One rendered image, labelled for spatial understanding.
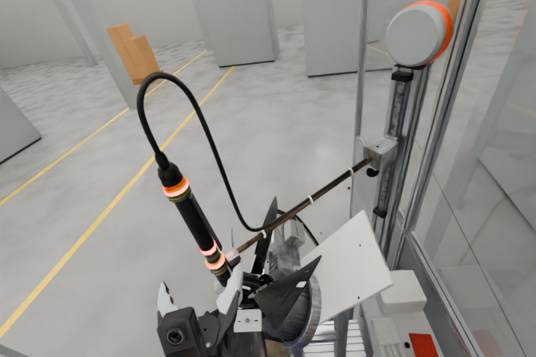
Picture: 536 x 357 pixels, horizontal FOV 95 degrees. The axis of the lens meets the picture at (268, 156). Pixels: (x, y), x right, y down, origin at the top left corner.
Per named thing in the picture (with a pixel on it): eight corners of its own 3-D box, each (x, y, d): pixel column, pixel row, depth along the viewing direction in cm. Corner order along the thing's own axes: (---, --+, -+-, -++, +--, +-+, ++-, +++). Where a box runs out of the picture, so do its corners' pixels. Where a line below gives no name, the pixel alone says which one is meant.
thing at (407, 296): (405, 274, 115) (409, 261, 108) (423, 312, 102) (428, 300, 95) (368, 276, 117) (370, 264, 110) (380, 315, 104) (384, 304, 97)
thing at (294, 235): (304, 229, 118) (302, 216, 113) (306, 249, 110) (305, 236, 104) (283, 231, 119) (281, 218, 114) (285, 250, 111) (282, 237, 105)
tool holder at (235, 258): (238, 260, 70) (230, 241, 64) (251, 280, 65) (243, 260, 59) (210, 280, 66) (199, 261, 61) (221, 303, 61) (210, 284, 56)
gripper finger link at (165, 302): (159, 305, 48) (183, 343, 42) (145, 291, 44) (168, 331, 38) (173, 292, 49) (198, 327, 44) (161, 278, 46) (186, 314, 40)
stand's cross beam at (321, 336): (334, 332, 128) (334, 329, 126) (336, 342, 125) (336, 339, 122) (298, 334, 130) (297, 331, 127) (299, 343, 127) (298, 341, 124)
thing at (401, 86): (377, 208, 110) (397, 70, 73) (387, 215, 106) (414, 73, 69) (372, 212, 108) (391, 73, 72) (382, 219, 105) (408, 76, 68)
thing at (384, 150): (380, 151, 90) (383, 131, 85) (398, 158, 86) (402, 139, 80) (361, 163, 87) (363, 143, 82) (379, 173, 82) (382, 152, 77)
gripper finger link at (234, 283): (245, 274, 50) (218, 322, 44) (238, 258, 46) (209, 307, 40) (258, 280, 49) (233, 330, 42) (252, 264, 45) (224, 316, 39)
